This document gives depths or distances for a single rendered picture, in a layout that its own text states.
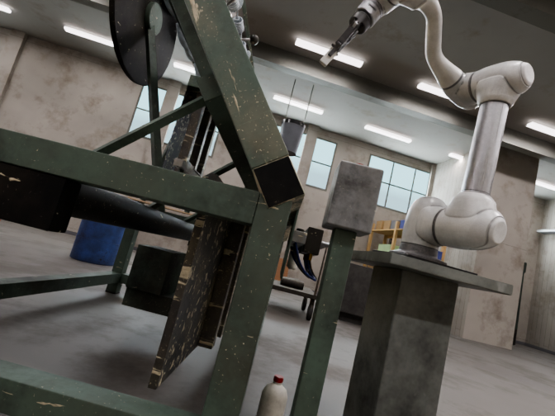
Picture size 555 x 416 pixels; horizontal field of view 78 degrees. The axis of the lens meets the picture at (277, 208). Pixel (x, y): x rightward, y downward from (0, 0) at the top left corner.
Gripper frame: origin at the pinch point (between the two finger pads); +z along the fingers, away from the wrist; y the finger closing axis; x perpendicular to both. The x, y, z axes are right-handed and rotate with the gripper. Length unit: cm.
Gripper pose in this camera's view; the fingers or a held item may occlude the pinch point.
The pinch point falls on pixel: (328, 57)
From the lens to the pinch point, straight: 138.0
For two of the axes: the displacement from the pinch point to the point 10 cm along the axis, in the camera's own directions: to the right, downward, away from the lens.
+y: 1.2, -0.7, -9.9
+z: -6.5, 7.5, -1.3
